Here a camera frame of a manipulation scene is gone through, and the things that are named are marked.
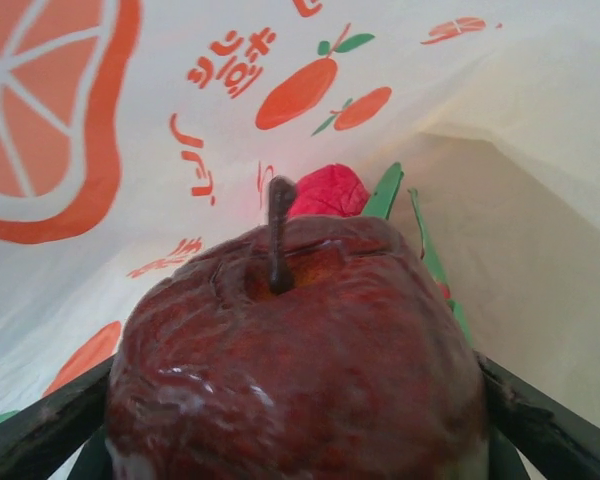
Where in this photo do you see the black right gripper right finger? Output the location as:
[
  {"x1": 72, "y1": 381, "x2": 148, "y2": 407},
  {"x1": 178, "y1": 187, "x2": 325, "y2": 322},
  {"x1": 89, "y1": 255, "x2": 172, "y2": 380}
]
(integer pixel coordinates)
[{"x1": 474, "y1": 349, "x2": 600, "y2": 480}]

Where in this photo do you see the translucent printed plastic bag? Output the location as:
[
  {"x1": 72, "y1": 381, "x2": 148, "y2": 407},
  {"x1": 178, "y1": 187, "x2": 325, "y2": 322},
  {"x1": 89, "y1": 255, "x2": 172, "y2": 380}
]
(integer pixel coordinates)
[{"x1": 0, "y1": 0, "x2": 600, "y2": 480}]

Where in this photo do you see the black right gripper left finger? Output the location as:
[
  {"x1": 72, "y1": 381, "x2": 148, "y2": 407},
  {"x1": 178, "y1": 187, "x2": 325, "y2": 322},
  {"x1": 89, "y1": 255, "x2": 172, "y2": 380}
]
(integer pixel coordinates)
[{"x1": 0, "y1": 357, "x2": 116, "y2": 480}]

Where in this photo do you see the dark red fake apple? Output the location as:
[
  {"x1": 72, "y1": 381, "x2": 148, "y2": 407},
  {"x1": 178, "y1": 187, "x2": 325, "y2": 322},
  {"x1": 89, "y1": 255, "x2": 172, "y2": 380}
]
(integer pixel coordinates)
[{"x1": 104, "y1": 174, "x2": 491, "y2": 480}]

